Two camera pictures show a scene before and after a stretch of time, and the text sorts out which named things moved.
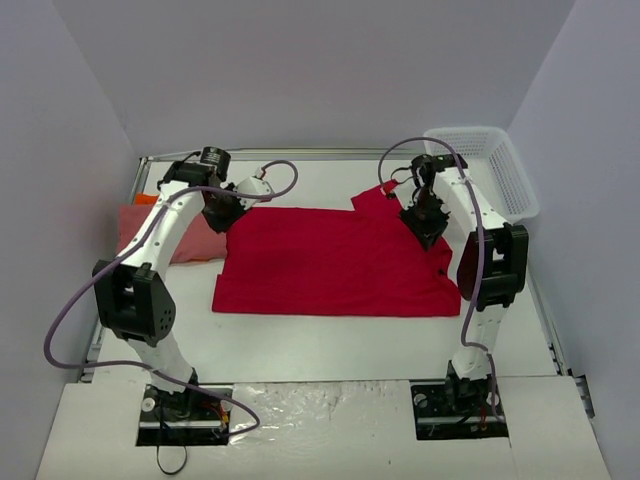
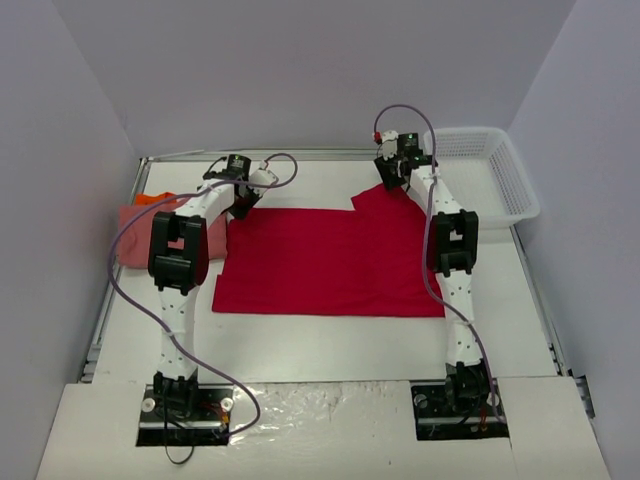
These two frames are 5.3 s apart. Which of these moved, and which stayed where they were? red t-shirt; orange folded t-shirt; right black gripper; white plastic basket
Moved: right black gripper
Stayed: white plastic basket; orange folded t-shirt; red t-shirt
